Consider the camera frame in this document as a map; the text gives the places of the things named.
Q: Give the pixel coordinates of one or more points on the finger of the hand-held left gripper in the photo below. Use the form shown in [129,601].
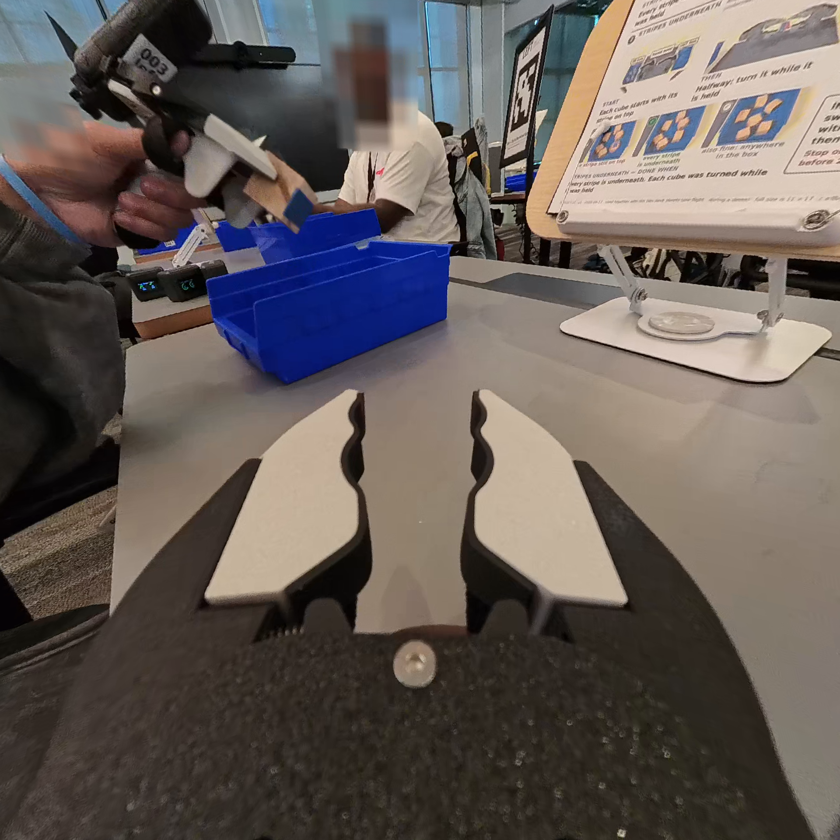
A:
[239,148]
[241,203]

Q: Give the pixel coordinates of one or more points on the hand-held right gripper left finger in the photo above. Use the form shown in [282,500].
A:
[295,518]

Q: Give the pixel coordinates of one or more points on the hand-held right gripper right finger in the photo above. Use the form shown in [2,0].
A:
[544,525]

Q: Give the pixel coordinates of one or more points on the wooden cube with blue stripe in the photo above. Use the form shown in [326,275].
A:
[275,190]

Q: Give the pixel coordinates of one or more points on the blue plastic bin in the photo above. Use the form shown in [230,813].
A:
[236,236]
[518,180]
[341,315]
[164,244]
[328,233]

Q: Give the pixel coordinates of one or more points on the person's left forearm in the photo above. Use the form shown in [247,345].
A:
[52,341]

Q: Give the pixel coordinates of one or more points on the person's left hand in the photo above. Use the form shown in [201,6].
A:
[85,197]

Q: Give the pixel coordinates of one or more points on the large black screen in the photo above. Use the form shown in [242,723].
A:
[295,118]

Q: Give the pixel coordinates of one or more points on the wooden pole with black end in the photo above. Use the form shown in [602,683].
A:
[62,33]

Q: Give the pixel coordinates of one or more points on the black webcam bar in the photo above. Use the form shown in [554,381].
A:
[249,54]

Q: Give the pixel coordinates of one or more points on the black digital timer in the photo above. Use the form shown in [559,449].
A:
[177,282]

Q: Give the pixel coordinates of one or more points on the grey table with wooden edge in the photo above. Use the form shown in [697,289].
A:
[170,321]

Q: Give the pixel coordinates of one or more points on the blue wristband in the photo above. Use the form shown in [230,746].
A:
[39,197]

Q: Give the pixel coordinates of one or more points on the grey denim jacket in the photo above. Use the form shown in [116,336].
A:
[476,203]

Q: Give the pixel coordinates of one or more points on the wood and white document stand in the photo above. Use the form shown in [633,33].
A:
[722,354]

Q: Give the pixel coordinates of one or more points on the black framed marker sign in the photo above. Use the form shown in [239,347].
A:
[528,85]

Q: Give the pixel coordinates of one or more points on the person's legs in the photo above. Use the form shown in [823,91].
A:
[33,709]

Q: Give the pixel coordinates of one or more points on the printed instruction sheet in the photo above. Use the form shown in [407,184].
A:
[689,190]

